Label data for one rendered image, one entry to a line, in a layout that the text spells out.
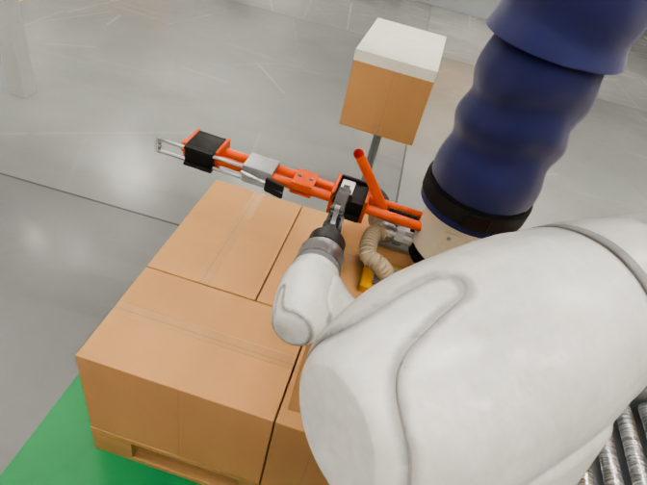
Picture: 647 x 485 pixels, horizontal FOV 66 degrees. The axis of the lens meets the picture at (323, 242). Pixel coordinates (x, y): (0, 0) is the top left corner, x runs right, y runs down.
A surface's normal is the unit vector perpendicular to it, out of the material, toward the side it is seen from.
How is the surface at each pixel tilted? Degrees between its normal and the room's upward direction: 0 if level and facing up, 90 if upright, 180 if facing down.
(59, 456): 0
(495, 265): 15
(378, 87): 90
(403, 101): 90
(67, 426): 0
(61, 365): 0
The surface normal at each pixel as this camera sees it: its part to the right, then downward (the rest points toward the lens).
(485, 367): 0.10, -0.39
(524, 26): -0.69, -0.11
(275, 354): 0.19, -0.74
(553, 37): -0.36, 0.12
